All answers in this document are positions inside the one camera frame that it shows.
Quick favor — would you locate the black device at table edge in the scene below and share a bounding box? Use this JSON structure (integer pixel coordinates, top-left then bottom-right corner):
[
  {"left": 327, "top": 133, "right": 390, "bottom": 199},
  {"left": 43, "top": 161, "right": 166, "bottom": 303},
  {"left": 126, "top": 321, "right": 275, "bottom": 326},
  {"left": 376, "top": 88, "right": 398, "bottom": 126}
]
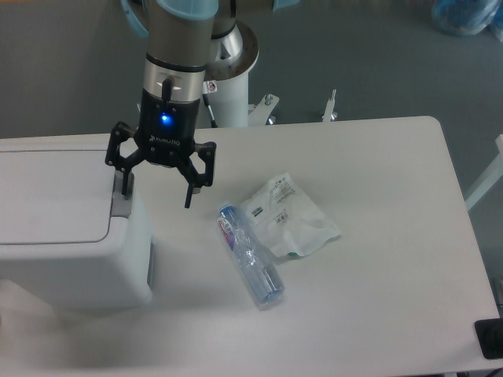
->
[{"left": 474, "top": 318, "right": 502, "bottom": 360}]

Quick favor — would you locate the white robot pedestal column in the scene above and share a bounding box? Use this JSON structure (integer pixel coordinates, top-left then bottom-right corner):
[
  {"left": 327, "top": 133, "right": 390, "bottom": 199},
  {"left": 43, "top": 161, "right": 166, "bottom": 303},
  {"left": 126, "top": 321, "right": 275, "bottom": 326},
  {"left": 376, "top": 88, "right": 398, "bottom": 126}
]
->
[{"left": 203, "top": 73, "right": 248, "bottom": 128}]

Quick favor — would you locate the clear plastic water bottle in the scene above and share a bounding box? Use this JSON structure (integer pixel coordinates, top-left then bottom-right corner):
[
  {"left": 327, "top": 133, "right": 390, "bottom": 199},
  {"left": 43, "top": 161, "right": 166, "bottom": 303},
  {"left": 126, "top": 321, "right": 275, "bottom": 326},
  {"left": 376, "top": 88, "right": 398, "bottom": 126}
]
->
[{"left": 216, "top": 202, "right": 285, "bottom": 307}]

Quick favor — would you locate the white table leg frame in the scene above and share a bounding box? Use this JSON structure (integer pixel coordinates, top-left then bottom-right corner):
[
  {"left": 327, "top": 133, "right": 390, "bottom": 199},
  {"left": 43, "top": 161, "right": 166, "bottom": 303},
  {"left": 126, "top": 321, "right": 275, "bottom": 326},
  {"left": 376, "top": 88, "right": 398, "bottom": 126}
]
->
[{"left": 464, "top": 134, "right": 502, "bottom": 211}]

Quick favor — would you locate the blue plastic bag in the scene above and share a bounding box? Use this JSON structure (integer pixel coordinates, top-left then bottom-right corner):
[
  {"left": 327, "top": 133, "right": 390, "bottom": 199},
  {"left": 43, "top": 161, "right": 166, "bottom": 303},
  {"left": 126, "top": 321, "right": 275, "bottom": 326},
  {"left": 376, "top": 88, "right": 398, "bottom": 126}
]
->
[{"left": 431, "top": 1, "right": 502, "bottom": 42}]

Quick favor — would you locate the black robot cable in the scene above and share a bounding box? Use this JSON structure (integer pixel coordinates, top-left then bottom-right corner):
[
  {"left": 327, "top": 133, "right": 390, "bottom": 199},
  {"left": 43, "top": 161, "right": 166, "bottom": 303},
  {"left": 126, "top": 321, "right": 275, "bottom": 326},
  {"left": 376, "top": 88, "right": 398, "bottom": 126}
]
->
[{"left": 202, "top": 92, "right": 218, "bottom": 130}]

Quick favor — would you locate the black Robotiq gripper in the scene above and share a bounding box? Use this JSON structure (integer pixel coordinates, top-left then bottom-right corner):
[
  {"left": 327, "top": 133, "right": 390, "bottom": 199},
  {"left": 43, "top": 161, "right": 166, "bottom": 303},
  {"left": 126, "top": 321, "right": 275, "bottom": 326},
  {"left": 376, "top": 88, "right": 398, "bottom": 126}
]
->
[{"left": 105, "top": 90, "right": 216, "bottom": 208}]

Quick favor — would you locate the white plastic packaging bag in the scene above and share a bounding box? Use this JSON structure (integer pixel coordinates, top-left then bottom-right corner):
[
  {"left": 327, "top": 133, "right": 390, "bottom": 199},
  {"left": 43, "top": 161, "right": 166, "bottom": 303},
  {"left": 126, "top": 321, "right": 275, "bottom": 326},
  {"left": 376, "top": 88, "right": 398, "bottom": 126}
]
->
[{"left": 240, "top": 173, "right": 341, "bottom": 258}]

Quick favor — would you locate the white pedestal base frame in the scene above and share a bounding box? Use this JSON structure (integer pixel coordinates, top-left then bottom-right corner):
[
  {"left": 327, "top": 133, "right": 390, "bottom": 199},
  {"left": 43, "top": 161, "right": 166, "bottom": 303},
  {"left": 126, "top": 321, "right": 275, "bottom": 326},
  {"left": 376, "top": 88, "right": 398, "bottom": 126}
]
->
[{"left": 135, "top": 89, "right": 339, "bottom": 132}]

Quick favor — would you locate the grey lid push button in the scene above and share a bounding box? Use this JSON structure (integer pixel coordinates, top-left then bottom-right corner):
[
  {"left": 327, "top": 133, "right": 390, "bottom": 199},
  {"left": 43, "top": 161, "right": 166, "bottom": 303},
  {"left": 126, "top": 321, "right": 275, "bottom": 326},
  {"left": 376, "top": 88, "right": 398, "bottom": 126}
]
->
[{"left": 111, "top": 171, "right": 134, "bottom": 218}]

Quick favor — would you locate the white trash can body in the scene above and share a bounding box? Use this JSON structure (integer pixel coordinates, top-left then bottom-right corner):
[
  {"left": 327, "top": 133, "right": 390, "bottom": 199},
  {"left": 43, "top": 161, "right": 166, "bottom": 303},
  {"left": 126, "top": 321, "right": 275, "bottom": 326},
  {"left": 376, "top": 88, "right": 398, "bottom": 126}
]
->
[{"left": 1, "top": 138, "right": 153, "bottom": 309}]

